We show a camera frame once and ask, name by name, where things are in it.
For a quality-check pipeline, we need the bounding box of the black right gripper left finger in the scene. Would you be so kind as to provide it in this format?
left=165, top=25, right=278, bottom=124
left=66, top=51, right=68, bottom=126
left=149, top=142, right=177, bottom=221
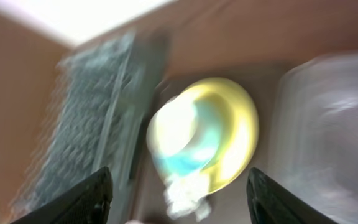
left=12, top=167, right=113, bottom=224

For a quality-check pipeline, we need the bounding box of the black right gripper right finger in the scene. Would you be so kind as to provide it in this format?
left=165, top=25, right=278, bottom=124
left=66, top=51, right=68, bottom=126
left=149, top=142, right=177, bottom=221
left=246, top=167, right=336, bottom=224

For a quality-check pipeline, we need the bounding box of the white paper tissue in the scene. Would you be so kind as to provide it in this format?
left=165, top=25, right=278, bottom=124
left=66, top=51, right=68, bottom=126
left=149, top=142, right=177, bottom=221
left=163, top=173, right=212, bottom=222

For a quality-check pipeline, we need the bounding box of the grey plastic dishwasher rack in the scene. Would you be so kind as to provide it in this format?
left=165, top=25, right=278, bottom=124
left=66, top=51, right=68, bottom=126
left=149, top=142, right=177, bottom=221
left=9, top=29, right=170, bottom=224

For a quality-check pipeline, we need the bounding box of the clear plastic bin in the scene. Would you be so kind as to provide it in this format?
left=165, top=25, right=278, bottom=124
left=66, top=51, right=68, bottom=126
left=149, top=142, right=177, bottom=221
left=266, top=52, right=358, bottom=223

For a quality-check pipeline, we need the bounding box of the yellow plate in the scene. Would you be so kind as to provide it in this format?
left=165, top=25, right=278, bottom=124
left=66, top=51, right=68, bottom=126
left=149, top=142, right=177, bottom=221
left=154, top=77, right=260, bottom=196

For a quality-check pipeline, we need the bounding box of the light blue bowl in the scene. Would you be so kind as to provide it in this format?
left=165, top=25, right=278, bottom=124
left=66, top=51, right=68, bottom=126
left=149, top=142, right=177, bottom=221
left=151, top=100, right=224, bottom=177

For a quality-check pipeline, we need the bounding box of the cream white cup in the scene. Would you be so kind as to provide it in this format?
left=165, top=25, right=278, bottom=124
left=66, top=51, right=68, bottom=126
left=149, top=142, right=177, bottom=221
left=147, top=95, right=199, bottom=157

